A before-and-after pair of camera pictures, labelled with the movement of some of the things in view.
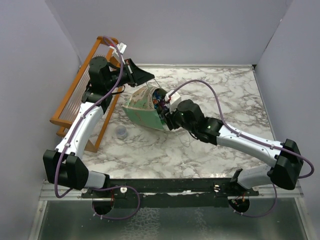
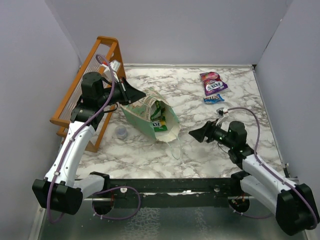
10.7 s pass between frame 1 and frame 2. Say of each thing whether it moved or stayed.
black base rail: stayed
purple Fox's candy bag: moved
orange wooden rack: stayed
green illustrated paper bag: moved
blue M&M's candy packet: moved
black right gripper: moved
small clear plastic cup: stayed
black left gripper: moved
